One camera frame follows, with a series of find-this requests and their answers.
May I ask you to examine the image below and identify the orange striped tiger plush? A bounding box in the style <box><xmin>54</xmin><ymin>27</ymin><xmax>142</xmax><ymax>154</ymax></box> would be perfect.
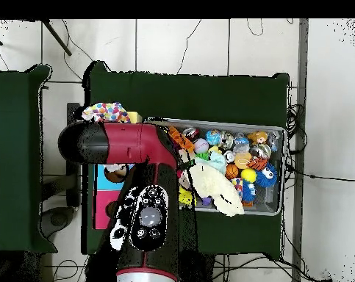
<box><xmin>247</xmin><ymin>156</ymin><xmax>269</xmax><ymax>172</ymax></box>

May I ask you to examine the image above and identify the wooden three-hole sorting box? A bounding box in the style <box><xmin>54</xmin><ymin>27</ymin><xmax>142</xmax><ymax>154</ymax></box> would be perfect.
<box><xmin>92</xmin><ymin>110</ymin><xmax>143</xmax><ymax>231</ymax></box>

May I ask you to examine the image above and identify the tangled black cable bundle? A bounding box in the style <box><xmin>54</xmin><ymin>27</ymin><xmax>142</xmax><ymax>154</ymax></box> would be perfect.
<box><xmin>284</xmin><ymin>104</ymin><xmax>309</xmax><ymax>156</ymax></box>

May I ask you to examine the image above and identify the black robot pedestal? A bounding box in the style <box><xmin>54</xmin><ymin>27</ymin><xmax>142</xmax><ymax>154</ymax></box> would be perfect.
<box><xmin>178</xmin><ymin>250</ymin><xmax>216</xmax><ymax>282</ymax></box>

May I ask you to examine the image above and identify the thin black floor cable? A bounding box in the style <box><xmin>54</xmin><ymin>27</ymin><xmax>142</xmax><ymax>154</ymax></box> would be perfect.
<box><xmin>285</xmin><ymin>164</ymin><xmax>355</xmax><ymax>183</ymax></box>

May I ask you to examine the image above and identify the orange plastic building block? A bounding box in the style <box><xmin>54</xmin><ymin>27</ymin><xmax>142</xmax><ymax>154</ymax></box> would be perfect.
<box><xmin>168</xmin><ymin>126</ymin><xmax>196</xmax><ymax>153</ymax></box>

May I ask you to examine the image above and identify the cream knitted cloth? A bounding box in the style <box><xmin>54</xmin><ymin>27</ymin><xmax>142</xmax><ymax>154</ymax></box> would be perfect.
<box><xmin>188</xmin><ymin>163</ymin><xmax>245</xmax><ymax>217</ymax></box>

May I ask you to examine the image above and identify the white baseball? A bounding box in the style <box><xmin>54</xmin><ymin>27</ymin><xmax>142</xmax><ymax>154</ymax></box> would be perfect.
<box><xmin>193</xmin><ymin>137</ymin><xmax>210</xmax><ymax>154</ymax></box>

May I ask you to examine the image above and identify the dark green tablecloth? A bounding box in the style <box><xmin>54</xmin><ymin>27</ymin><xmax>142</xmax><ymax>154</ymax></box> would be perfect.
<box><xmin>81</xmin><ymin>60</ymin><xmax>290</xmax><ymax>256</ymax></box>
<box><xmin>0</xmin><ymin>64</ymin><xmax>58</xmax><ymax>255</ymax></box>

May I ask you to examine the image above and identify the silver mesh bin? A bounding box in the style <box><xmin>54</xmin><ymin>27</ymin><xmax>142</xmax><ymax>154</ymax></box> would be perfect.
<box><xmin>144</xmin><ymin>117</ymin><xmax>285</xmax><ymax>217</ymax></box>

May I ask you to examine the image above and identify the mint green cloth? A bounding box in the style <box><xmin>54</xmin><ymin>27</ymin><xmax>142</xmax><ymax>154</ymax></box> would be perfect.
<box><xmin>194</xmin><ymin>151</ymin><xmax>227</xmax><ymax>176</ymax></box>

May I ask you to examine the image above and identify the gray floor cable duct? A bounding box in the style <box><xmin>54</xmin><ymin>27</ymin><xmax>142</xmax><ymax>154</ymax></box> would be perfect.
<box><xmin>292</xmin><ymin>18</ymin><xmax>309</xmax><ymax>282</ymax></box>

